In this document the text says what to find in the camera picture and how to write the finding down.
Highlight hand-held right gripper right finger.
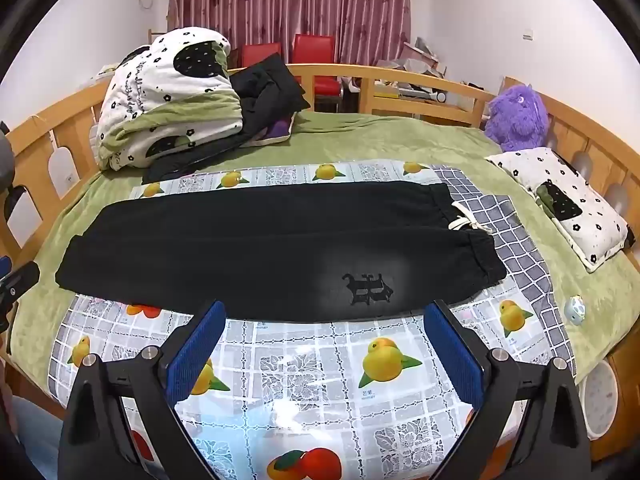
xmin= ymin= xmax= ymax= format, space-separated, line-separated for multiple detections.
xmin=425 ymin=300 xmax=586 ymax=480

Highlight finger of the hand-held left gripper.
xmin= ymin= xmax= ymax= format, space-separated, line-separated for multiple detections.
xmin=0 ymin=257 xmax=41 ymax=333

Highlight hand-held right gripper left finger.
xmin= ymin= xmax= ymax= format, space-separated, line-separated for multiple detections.
xmin=59 ymin=301 xmax=227 ymax=480

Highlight plain black pants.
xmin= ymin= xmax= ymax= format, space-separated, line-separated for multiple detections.
xmin=55 ymin=181 xmax=507 ymax=322

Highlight fruit print tablecloth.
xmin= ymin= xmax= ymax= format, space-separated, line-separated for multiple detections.
xmin=47 ymin=160 xmax=576 ymax=480

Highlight small white blue toy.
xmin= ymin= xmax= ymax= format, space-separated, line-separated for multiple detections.
xmin=564 ymin=295 xmax=587 ymax=327

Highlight white plastic bucket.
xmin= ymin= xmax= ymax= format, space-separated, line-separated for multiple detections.
xmin=577 ymin=360 xmax=621 ymax=441

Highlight folded white green floral quilt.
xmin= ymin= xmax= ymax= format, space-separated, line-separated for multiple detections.
xmin=90 ymin=29 xmax=246 ymax=172

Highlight person's left leg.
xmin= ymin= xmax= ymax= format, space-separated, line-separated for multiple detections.
xmin=10 ymin=395 xmax=66 ymax=480

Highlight white floral pillow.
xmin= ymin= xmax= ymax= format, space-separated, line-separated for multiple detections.
xmin=484 ymin=146 xmax=632 ymax=274

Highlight green bed sheet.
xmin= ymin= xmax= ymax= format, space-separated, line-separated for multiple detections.
xmin=10 ymin=110 xmax=640 ymax=391

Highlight purple cloth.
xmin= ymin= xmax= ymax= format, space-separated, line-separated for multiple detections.
xmin=262 ymin=115 xmax=293 ymax=143

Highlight purple plush toy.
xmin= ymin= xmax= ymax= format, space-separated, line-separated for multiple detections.
xmin=482 ymin=84 xmax=551 ymax=153

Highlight black jacket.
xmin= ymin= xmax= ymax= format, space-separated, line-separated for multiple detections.
xmin=142 ymin=54 xmax=311 ymax=185

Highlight red chair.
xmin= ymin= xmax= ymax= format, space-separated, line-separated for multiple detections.
xmin=291 ymin=34 xmax=343 ymax=113
xmin=242 ymin=42 xmax=283 ymax=68

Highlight pile of cardboard boxes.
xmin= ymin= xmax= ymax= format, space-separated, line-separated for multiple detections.
xmin=375 ymin=37 xmax=496 ymax=106

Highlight wooden bed frame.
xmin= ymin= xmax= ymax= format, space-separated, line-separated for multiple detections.
xmin=0 ymin=62 xmax=640 ymax=466

